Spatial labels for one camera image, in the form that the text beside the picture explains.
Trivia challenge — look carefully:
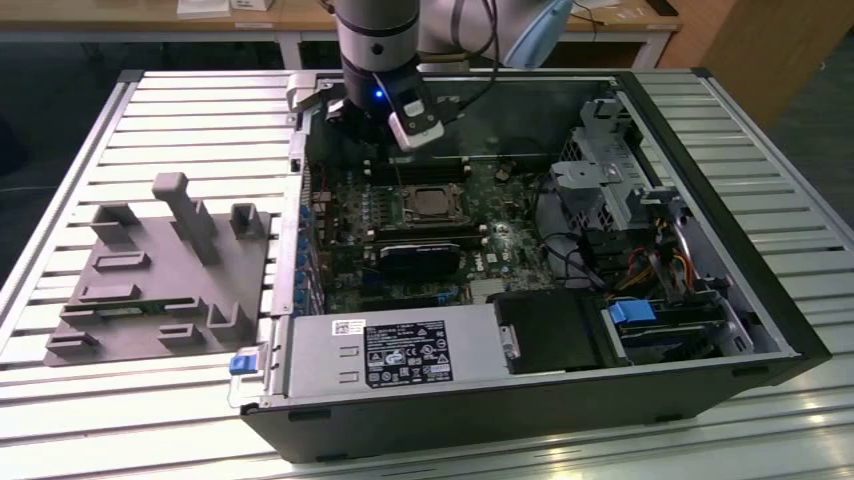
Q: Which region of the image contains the silver CPU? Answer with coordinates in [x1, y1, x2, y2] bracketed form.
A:
[407, 192, 455, 217]

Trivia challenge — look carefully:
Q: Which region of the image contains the metal socket cover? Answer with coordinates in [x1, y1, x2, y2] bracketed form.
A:
[398, 185, 468, 227]

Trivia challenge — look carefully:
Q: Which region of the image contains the CPU socket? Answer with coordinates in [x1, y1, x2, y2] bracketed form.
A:
[392, 183, 472, 230]

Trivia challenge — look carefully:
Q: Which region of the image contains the wooden desk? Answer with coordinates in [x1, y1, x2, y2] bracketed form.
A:
[0, 0, 686, 71]

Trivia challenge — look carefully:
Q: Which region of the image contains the metal drive cage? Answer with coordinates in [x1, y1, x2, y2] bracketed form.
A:
[546, 97, 689, 234]

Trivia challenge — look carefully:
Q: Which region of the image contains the green motherboard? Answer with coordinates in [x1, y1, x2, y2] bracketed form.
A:
[310, 134, 559, 316]

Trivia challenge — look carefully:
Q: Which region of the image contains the grey parts rack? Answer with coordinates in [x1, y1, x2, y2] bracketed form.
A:
[40, 171, 279, 369]

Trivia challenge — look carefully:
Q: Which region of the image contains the grey power supply unit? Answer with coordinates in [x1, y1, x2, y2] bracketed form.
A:
[263, 305, 512, 401]

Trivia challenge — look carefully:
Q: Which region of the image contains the black disk bay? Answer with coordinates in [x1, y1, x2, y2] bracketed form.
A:
[490, 288, 610, 376]

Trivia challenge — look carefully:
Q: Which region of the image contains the blue release latch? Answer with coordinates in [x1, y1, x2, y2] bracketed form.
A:
[228, 349, 259, 376]

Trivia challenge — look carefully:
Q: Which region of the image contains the blue disk carrier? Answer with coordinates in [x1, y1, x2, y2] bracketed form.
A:
[607, 298, 661, 327]

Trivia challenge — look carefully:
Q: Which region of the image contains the wooden cabinet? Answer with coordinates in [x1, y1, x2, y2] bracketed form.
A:
[657, 0, 854, 129]

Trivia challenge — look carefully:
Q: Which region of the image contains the black PC case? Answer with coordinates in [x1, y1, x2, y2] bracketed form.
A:
[238, 67, 833, 464]

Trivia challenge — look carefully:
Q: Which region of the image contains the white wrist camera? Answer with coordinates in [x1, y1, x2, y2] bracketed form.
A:
[388, 98, 447, 152]

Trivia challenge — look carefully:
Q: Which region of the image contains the black camera cable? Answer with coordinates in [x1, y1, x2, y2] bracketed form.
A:
[439, 0, 502, 124]

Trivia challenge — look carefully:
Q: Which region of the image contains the black wire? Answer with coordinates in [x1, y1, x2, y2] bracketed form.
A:
[538, 227, 606, 291]

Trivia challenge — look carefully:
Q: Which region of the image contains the coloured power wire bundle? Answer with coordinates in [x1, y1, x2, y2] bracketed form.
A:
[616, 214, 699, 296]

